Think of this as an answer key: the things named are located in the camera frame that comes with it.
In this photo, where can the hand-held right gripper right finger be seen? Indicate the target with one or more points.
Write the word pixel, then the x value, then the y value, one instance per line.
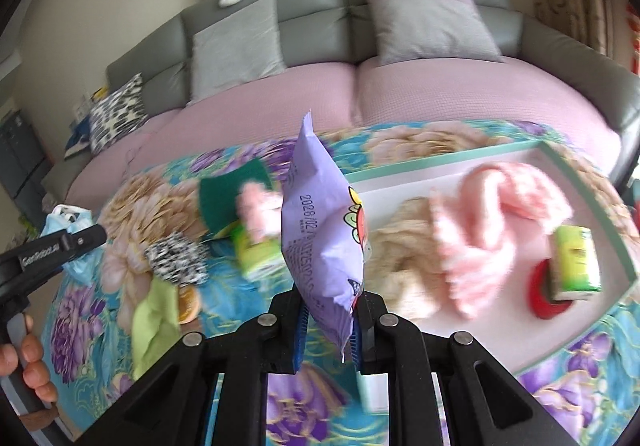
pixel 358 346

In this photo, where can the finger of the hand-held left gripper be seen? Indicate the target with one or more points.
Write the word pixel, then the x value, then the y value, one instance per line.
pixel 87 238

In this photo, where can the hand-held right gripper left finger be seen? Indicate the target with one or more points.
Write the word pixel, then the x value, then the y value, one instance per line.
pixel 298 341

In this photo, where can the black white spotted cloth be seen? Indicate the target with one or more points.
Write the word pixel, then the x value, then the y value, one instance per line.
pixel 175 256

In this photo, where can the green tissue pack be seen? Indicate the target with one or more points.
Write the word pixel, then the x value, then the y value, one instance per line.
pixel 255 258
pixel 575 256

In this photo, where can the purple wet wipes pack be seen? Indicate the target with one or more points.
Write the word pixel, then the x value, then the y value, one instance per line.
pixel 320 236

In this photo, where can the cream lace cloth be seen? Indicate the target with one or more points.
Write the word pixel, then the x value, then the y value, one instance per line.
pixel 400 246

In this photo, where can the lime green cloth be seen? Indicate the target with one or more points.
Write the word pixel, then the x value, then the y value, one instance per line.
pixel 152 326

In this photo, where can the green yellow scouring sponge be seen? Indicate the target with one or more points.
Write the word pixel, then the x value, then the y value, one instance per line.
pixel 220 196

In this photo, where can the white tray with teal rim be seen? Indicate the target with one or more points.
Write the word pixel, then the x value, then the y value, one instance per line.
pixel 395 188

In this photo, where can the pink white striped towel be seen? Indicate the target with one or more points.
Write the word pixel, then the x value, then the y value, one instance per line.
pixel 500 196

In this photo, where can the person's left hand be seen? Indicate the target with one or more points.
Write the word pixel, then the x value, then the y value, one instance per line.
pixel 35 373

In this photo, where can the light blue cloth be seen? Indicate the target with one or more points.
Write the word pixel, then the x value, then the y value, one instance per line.
pixel 80 268

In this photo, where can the small pale box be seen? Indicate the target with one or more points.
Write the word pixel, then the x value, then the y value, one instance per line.
pixel 372 393

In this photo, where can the floral printed blanket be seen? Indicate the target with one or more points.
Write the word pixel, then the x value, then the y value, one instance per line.
pixel 150 196

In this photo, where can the blue white cushion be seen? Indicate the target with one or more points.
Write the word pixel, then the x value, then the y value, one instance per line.
pixel 77 141

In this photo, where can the dark cabinet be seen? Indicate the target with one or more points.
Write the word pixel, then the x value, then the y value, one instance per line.
pixel 20 151

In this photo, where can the black white patterned pillow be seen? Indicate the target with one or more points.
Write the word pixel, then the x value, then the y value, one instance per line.
pixel 117 113

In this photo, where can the pink fuzzy cloth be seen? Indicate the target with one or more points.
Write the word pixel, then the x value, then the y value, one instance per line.
pixel 260 211

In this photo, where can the plain grey pillow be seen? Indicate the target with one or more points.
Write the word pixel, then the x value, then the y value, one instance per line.
pixel 235 51

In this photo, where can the pink bed cover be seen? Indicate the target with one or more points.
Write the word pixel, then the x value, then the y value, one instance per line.
pixel 425 96

